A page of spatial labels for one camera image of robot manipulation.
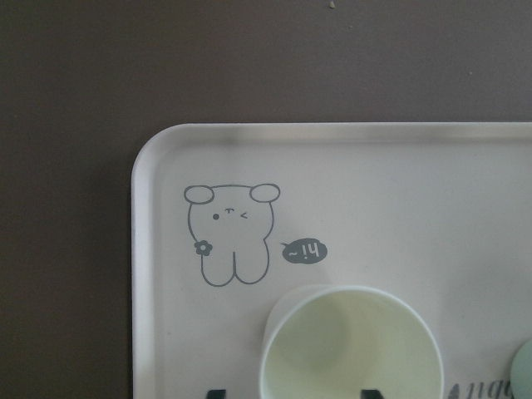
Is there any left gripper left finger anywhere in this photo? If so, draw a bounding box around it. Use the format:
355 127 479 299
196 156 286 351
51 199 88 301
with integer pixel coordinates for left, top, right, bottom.
206 389 227 399

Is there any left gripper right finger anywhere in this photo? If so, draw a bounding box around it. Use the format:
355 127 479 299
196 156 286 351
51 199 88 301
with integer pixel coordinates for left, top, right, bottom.
360 388 385 399

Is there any cream white plastic cup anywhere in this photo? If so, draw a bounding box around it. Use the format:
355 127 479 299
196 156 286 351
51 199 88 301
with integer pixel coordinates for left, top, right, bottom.
258 284 444 398

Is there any green plastic cup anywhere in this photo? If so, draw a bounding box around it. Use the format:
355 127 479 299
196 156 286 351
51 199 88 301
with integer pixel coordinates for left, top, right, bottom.
510 340 532 399

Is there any cream rabbit serving tray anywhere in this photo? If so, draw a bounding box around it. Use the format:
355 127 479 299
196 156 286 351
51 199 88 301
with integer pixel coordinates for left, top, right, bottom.
131 122 531 398

